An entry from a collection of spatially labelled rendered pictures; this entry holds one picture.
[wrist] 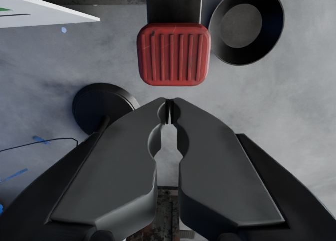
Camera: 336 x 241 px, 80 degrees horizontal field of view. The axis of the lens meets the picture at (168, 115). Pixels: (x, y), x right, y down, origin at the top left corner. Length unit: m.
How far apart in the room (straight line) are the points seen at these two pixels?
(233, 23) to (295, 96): 0.51
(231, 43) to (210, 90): 0.24
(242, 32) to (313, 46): 0.33
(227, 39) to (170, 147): 0.69
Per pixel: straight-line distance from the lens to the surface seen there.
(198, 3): 0.25
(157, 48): 0.20
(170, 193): 1.53
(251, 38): 1.03
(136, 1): 0.94
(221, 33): 0.99
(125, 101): 1.07
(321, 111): 1.36
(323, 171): 1.70
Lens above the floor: 0.95
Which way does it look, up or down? 58 degrees down
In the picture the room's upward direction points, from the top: 177 degrees counter-clockwise
